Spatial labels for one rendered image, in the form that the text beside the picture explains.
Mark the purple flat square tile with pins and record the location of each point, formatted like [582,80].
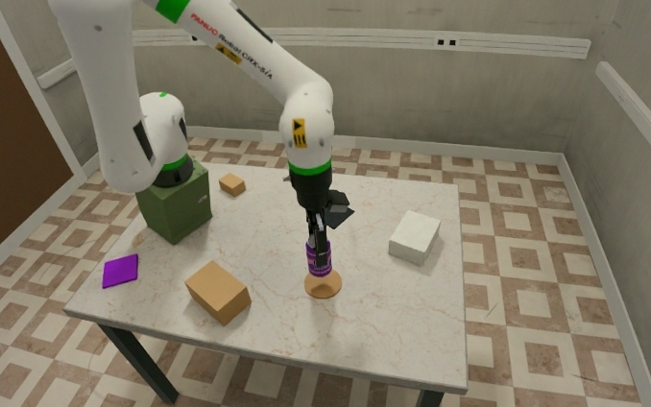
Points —
[120,270]

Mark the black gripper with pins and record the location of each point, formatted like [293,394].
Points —
[314,206]

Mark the black square slate coaster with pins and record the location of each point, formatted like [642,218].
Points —
[333,220]

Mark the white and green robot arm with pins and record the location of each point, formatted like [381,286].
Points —
[99,34]

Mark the tan round flat disc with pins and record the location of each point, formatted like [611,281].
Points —
[323,288]

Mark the small tan block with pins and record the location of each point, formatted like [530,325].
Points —
[232,184]

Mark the purple drink can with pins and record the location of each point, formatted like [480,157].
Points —
[311,259]

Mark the tan cardboard box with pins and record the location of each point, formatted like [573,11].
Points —
[218,292]

